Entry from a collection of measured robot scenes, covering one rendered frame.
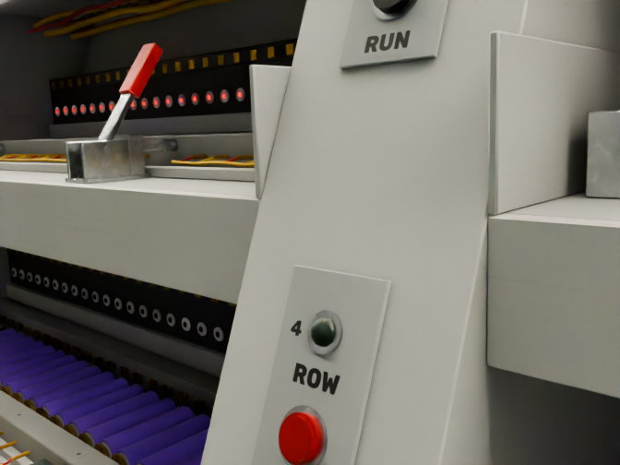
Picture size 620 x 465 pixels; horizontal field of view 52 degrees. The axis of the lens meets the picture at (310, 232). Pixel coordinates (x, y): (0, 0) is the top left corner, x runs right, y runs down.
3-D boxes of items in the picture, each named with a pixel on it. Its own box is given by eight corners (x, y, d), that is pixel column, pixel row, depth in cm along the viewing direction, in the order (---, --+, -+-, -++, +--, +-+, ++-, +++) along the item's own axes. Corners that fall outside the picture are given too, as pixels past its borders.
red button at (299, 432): (307, 473, 19) (319, 420, 19) (271, 456, 20) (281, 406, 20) (328, 471, 20) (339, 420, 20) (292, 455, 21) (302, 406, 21)
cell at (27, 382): (91, 383, 53) (13, 410, 49) (81, 377, 54) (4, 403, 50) (89, 362, 53) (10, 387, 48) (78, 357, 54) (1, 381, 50)
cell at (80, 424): (162, 417, 46) (78, 452, 42) (148, 411, 48) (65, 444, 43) (160, 394, 46) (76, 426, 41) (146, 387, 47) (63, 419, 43)
